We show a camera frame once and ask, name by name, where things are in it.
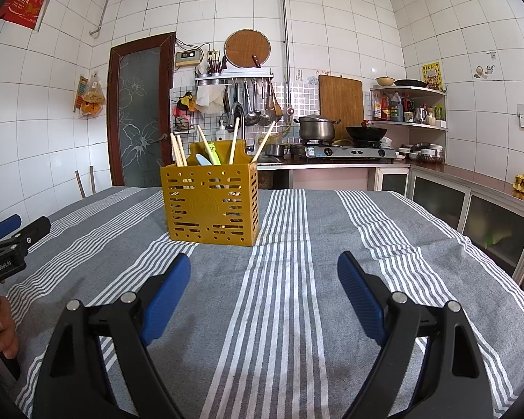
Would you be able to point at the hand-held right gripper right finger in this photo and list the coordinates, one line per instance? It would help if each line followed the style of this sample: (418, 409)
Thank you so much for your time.
(362, 297)

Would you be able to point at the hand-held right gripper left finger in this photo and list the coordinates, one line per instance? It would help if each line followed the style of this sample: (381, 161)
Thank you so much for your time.
(166, 301)

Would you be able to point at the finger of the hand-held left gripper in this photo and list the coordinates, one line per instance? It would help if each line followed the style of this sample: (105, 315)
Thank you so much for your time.
(6, 226)
(32, 232)

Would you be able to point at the yellow plastic utensil holder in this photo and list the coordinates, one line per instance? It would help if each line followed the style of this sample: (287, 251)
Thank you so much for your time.
(209, 209)

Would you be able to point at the light blue spoon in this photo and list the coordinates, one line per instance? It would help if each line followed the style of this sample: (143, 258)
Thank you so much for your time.
(202, 160)

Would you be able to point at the set of wooden chopsticks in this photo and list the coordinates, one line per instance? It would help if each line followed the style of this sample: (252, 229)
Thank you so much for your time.
(234, 139)

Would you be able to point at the cup of dark utensils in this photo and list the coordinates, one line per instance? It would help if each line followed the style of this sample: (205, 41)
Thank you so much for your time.
(216, 66)

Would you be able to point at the person's left hand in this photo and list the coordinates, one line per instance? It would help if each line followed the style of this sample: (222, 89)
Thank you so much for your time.
(6, 331)

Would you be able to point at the wooden stick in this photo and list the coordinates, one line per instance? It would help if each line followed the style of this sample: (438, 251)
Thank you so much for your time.
(92, 181)
(79, 185)

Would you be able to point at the grey striped tablecloth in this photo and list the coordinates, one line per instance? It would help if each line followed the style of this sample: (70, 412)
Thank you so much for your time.
(288, 314)

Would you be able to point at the steel gas stove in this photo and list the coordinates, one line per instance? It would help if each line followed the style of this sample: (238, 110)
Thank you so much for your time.
(353, 152)

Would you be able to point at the plastic bag with orange contents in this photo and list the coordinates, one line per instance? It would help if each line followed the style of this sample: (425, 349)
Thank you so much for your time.
(92, 98)

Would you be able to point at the kitchen counter cabinet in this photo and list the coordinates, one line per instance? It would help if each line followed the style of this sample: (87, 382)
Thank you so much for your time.
(484, 214)

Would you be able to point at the cluster of small bowls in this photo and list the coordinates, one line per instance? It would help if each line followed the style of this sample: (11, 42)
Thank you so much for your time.
(419, 152)

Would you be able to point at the brown frosted glass door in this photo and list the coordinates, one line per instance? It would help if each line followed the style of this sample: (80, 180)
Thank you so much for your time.
(139, 118)

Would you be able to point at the black wok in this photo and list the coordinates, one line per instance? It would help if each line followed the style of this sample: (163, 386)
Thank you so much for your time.
(364, 133)

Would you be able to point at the steel kitchen sink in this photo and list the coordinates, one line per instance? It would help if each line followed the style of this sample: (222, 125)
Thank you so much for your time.
(270, 160)

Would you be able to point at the small steel pot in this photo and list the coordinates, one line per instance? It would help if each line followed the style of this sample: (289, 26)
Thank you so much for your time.
(276, 149)

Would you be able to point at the steel cooking pot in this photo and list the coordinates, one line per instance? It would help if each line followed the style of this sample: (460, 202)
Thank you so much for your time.
(316, 130)

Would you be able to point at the white soap pump bottle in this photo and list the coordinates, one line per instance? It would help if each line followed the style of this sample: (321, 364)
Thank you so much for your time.
(222, 133)

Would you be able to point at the row of condiment bottles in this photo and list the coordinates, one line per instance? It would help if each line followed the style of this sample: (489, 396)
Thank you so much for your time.
(395, 111)

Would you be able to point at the rectangular wooden cutting board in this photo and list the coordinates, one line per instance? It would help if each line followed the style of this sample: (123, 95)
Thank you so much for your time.
(340, 100)

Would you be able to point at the steel sink faucet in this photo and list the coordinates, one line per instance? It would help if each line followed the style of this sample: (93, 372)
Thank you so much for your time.
(241, 115)

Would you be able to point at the white hanging cloth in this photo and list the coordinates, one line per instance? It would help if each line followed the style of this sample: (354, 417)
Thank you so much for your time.
(209, 99)

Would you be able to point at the white corner shelf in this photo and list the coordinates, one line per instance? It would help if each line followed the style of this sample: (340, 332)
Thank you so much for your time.
(408, 91)

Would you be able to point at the row of hanging metal ladles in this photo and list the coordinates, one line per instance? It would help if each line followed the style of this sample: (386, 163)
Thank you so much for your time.
(253, 104)

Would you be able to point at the beige bowl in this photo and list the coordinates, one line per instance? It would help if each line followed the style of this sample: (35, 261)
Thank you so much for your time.
(384, 81)

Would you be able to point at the black flat pan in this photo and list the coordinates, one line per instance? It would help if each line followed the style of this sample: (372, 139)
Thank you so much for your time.
(410, 83)

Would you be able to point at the red cardboard box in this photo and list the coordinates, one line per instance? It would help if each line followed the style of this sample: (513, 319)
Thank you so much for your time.
(24, 4)

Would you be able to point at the round bamboo board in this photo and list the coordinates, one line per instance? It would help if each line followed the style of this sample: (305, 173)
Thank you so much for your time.
(244, 46)

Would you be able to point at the orange green wall card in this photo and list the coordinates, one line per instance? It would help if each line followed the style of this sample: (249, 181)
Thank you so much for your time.
(79, 94)

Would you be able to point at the grey bent wall pipe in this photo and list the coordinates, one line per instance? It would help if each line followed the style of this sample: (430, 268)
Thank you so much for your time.
(102, 13)

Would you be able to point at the yellow wall poster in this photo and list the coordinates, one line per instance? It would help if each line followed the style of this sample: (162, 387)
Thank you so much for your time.
(431, 76)

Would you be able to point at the beige wall control box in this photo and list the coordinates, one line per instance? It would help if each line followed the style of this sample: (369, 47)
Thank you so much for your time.
(188, 58)

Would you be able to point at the white wall rack shelf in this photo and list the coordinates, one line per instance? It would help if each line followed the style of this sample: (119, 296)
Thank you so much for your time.
(244, 74)

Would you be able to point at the teapot wall sticker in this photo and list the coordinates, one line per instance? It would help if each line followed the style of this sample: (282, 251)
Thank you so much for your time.
(484, 70)

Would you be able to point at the grey vertical wall pipe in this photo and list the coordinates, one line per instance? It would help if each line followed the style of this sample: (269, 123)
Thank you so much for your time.
(285, 43)

